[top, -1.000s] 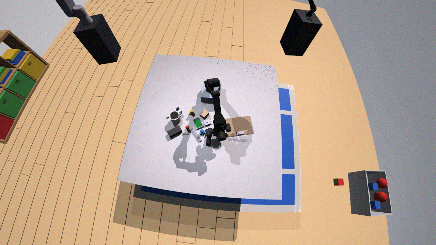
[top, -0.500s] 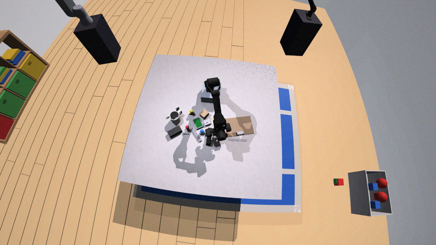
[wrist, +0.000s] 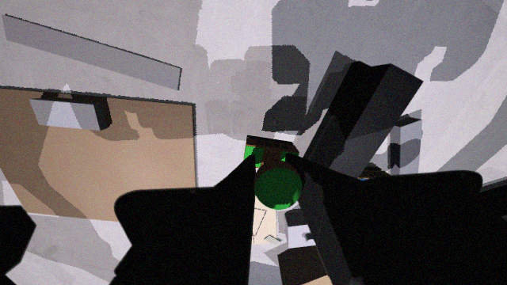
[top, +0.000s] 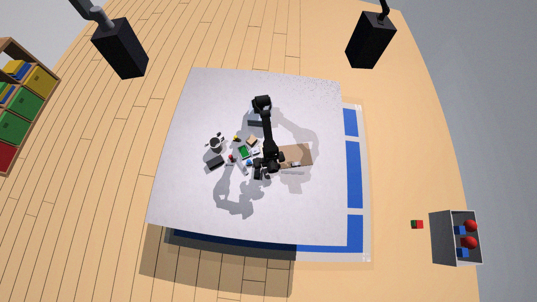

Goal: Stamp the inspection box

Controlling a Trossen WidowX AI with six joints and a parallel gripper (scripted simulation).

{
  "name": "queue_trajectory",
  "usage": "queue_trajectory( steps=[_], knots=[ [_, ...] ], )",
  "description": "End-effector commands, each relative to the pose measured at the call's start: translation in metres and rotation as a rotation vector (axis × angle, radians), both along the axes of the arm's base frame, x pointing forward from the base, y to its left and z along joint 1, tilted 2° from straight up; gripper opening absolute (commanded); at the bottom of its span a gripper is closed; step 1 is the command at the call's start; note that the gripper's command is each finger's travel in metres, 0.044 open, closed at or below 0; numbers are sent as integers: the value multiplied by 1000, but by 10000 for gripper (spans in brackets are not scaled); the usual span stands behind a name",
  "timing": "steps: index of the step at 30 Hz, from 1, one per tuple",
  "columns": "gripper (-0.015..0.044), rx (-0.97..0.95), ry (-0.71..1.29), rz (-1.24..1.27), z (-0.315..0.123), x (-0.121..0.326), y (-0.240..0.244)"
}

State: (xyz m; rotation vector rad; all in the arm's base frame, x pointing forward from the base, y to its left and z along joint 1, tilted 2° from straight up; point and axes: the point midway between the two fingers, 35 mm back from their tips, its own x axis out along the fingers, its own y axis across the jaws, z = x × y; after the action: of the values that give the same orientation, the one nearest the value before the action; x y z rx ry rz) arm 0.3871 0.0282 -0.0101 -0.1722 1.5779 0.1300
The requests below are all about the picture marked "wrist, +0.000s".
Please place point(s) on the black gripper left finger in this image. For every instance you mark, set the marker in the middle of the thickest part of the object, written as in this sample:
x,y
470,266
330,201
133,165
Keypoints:
x,y
225,210

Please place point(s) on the green-handled rubber stamp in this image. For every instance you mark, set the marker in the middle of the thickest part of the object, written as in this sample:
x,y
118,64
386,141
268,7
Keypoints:
x,y
277,184

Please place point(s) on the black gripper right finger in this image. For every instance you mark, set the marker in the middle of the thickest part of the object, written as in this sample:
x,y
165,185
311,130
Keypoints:
x,y
346,215

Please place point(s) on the cream inspection card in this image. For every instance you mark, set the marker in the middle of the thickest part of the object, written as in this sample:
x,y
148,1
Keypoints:
x,y
264,225

